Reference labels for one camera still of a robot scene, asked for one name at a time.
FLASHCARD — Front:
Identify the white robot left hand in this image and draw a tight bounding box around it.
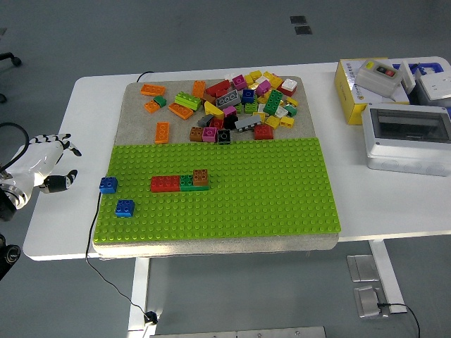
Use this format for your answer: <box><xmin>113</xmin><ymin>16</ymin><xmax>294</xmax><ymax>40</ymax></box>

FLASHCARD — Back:
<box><xmin>1</xmin><ymin>132</ymin><xmax>82</xmax><ymax>194</ymax></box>

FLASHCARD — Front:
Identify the blue square brick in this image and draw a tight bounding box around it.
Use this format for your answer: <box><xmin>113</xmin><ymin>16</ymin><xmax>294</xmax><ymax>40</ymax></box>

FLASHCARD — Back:
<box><xmin>99</xmin><ymin>176</ymin><xmax>119</xmax><ymax>194</ymax></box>
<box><xmin>240</xmin><ymin>87</ymin><xmax>257</xmax><ymax>105</ymax></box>
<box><xmin>115</xmin><ymin>199</ymin><xmax>136</xmax><ymax>219</ymax></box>

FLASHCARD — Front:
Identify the red flat long brick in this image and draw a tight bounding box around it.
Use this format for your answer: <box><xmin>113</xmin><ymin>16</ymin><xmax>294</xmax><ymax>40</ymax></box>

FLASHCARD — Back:
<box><xmin>150</xmin><ymin>175</ymin><xmax>182</xmax><ymax>193</ymax></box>

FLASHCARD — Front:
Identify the green flat long brick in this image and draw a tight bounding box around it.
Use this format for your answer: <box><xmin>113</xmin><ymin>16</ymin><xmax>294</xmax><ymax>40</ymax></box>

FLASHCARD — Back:
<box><xmin>179</xmin><ymin>174</ymin><xmax>211</xmax><ymax>192</ymax></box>

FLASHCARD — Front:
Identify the lime green long brick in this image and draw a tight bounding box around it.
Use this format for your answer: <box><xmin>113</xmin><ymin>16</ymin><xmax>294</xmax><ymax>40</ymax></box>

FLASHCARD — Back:
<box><xmin>174</xmin><ymin>90</ymin><xmax>203</xmax><ymax>111</ymax></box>

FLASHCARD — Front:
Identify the yellow curved brick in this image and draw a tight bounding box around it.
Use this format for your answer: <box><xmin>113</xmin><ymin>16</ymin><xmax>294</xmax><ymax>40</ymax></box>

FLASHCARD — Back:
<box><xmin>203</xmin><ymin>100</ymin><xmax>226</xmax><ymax>120</ymax></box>

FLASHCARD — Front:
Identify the grey brick with holes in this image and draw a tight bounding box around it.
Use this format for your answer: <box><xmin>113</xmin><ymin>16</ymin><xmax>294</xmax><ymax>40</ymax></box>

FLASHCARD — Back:
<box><xmin>215</xmin><ymin>89</ymin><xmax>242</xmax><ymax>108</ymax></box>

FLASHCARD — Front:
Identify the grey long narrow brick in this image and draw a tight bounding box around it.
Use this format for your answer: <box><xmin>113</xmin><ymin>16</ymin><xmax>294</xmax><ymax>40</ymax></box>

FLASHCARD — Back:
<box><xmin>235</xmin><ymin>115</ymin><xmax>264</xmax><ymax>133</ymax></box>

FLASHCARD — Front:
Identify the dark green long brick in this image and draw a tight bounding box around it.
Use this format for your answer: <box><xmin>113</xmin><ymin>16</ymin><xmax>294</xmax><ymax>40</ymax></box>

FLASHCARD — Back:
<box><xmin>262</xmin><ymin>89</ymin><xmax>285</xmax><ymax>116</ymax></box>

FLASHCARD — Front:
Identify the red brick with white top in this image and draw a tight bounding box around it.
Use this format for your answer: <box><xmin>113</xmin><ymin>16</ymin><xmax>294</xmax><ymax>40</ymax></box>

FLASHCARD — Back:
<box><xmin>276</xmin><ymin>77</ymin><xmax>297</xmax><ymax>97</ymax></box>

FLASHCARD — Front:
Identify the black office chair base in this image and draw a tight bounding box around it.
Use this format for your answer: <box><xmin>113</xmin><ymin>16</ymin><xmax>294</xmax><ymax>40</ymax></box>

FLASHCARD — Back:
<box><xmin>0</xmin><ymin>51</ymin><xmax>23</xmax><ymax>104</ymax></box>

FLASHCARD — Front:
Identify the grey-brown mat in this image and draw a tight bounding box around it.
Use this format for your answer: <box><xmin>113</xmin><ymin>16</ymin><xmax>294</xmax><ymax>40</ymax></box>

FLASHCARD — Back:
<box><xmin>92</xmin><ymin>75</ymin><xmax>341</xmax><ymax>261</ymax></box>

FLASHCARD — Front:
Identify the white table leg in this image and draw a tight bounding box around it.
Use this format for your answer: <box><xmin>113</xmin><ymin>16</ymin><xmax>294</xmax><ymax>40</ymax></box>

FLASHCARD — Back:
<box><xmin>368</xmin><ymin>239</ymin><xmax>408</xmax><ymax>315</ymax></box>
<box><xmin>127</xmin><ymin>256</ymin><xmax>152</xmax><ymax>332</ymax></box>

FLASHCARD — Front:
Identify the lime green studded baseplate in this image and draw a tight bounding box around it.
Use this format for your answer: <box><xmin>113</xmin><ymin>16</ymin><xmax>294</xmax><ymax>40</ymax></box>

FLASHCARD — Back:
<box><xmin>92</xmin><ymin>137</ymin><xmax>342</xmax><ymax>244</ymax></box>

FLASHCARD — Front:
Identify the long grey metal plate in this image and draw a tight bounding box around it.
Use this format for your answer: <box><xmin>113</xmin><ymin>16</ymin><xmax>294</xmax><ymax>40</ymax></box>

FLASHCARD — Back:
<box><xmin>149</xmin><ymin>325</ymin><xmax>327</xmax><ymax>338</ymax></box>

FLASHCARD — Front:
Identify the yellow cardboard box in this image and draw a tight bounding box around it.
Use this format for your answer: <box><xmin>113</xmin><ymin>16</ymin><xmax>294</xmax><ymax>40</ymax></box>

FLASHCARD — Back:
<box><xmin>333</xmin><ymin>58</ymin><xmax>412</xmax><ymax>126</ymax></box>

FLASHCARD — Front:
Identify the silver floor plate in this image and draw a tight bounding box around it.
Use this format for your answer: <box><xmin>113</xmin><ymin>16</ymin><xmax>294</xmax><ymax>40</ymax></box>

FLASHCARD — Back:
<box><xmin>347</xmin><ymin>253</ymin><xmax>381</xmax><ymax>282</ymax></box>
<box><xmin>353</xmin><ymin>285</ymin><xmax>390</xmax><ymax>320</ymax></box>

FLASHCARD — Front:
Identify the grey push-button switch box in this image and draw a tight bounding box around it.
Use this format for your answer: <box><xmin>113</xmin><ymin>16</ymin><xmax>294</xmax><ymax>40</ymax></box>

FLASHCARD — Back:
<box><xmin>354</xmin><ymin>58</ymin><xmax>403</xmax><ymax>99</ymax></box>

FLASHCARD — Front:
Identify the white enclosure with clear lid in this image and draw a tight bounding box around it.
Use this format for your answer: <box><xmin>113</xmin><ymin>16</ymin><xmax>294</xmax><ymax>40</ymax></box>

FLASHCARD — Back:
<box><xmin>361</xmin><ymin>101</ymin><xmax>451</xmax><ymax>177</ymax></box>

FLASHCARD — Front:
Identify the white switch panel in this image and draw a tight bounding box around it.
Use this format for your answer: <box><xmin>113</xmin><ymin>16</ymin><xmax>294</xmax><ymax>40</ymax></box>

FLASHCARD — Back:
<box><xmin>400</xmin><ymin>60</ymin><xmax>416</xmax><ymax>93</ymax></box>

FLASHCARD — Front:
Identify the black floor cable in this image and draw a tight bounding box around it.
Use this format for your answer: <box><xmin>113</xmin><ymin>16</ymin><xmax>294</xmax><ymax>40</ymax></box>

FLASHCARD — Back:
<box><xmin>376</xmin><ymin>301</ymin><xmax>422</xmax><ymax>338</ymax></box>

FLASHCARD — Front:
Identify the white wall socket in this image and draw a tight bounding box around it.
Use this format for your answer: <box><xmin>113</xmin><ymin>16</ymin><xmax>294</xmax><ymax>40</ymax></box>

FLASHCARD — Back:
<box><xmin>416</xmin><ymin>74</ymin><xmax>451</xmax><ymax>101</ymax></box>

